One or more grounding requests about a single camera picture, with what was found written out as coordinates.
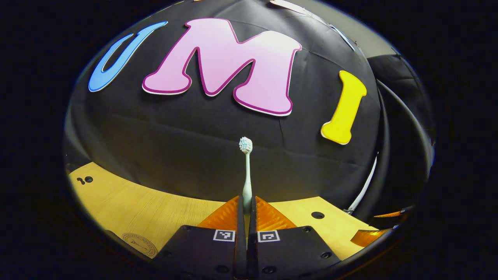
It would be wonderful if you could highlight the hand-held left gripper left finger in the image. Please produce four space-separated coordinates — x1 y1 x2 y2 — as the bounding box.
156 196 247 280

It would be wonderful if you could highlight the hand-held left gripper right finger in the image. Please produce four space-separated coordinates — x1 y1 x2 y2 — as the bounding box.
247 196 342 280

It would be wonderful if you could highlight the light blue toothbrush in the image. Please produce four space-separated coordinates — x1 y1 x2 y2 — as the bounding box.
239 136 253 214

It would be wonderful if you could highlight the round wooden coaster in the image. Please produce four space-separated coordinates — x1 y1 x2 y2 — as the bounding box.
121 232 158 258

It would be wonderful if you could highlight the wooden desktop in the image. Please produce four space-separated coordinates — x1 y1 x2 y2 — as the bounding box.
68 162 380 261

